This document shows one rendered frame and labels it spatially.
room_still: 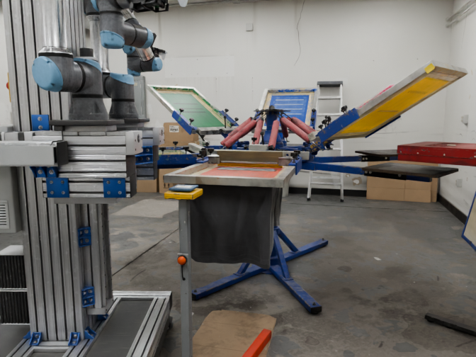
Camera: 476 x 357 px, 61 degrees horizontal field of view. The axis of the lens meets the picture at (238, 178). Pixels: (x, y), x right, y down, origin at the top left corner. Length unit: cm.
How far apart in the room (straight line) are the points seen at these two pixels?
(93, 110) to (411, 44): 554
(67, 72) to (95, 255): 87
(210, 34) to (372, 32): 249
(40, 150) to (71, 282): 71
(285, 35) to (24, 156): 547
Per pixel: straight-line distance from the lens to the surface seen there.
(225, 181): 190
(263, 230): 201
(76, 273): 205
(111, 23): 147
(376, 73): 658
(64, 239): 202
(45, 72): 161
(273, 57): 668
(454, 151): 243
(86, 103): 170
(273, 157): 245
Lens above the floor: 128
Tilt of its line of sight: 9 degrees down
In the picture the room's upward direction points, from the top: straight up
